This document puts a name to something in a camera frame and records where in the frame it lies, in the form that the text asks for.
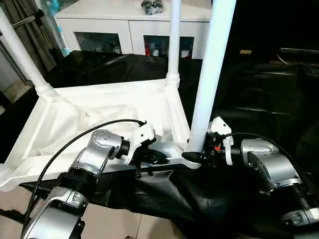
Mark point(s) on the black bundle in clear bag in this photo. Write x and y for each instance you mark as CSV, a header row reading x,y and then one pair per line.
x,y
152,7

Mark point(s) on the dark horizontal bar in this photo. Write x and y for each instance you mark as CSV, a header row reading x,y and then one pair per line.
x,y
299,51

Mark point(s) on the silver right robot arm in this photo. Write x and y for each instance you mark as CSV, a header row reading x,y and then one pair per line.
x,y
271,164

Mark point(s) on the white glass-door cabinet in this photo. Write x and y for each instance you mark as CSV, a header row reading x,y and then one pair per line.
x,y
112,22

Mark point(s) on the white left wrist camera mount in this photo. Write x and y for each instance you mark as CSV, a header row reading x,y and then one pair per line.
x,y
142,137

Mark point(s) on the black plastic mat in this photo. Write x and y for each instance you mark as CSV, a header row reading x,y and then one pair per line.
x,y
261,99

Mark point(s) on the black folding table frame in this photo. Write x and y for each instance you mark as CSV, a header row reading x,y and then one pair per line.
x,y
15,214

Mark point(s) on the white plastic table top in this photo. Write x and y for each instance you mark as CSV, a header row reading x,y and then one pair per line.
x,y
99,104

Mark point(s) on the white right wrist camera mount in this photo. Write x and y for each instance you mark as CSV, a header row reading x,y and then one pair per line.
x,y
220,127

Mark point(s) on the small tan label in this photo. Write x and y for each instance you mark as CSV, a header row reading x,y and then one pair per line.
x,y
245,52

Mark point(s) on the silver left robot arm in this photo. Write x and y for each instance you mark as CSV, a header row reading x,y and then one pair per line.
x,y
99,154

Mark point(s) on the black fabric backdrop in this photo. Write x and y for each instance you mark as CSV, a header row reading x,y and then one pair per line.
x,y
274,22

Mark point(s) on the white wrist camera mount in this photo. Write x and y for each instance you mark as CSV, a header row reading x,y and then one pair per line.
x,y
220,127
142,137

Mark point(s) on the grey metal tripod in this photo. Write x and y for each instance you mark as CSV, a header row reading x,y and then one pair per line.
x,y
25,32

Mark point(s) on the teal printed plastic sheet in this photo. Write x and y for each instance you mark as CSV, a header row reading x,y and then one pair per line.
x,y
58,30

